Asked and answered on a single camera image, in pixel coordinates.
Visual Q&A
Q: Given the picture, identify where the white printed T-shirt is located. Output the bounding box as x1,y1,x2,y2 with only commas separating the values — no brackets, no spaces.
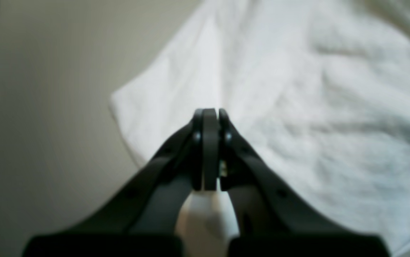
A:
110,0,410,256

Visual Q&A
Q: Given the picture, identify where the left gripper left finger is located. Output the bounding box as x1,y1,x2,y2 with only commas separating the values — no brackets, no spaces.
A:
23,109,220,257

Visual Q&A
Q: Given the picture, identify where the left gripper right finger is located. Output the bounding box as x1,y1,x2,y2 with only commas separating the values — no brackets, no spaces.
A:
219,109,389,257

